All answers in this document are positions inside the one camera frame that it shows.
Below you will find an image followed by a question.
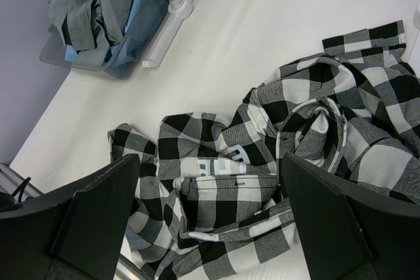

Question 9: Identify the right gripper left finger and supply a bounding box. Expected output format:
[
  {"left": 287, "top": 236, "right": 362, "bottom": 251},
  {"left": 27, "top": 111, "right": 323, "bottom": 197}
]
[{"left": 1, "top": 154, "right": 140, "bottom": 279}]

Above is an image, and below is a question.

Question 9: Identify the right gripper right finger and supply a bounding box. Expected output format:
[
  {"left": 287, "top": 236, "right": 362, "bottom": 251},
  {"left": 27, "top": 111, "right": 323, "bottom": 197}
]
[{"left": 282, "top": 153, "right": 419, "bottom": 279}]

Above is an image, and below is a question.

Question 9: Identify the black white checkered shirt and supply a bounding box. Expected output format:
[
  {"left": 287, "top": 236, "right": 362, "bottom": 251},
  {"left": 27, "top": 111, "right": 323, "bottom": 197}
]
[{"left": 108, "top": 20, "right": 419, "bottom": 279}]

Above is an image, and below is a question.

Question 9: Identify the grey shirt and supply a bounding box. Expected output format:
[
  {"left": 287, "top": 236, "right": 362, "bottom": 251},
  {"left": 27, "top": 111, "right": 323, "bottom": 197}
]
[{"left": 48, "top": 0, "right": 133, "bottom": 68}]

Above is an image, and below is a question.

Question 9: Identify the light blue shirt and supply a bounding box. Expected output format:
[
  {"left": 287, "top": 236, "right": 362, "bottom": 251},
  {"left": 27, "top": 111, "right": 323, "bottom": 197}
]
[{"left": 64, "top": 0, "right": 170, "bottom": 79}]

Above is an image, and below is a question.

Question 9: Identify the clear grey plastic bin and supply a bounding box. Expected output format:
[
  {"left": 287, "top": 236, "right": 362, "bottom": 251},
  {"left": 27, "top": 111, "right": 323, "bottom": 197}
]
[{"left": 39, "top": 0, "right": 168, "bottom": 79}]

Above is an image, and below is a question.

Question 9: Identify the white and silver clothes rack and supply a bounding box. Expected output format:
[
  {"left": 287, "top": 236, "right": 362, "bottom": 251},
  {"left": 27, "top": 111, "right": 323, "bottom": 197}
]
[{"left": 142, "top": 0, "right": 194, "bottom": 68}]

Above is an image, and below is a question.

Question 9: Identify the aluminium mounting rail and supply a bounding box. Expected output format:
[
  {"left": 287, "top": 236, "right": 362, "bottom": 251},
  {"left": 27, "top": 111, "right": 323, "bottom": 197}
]
[{"left": 1, "top": 164, "right": 43, "bottom": 203}]

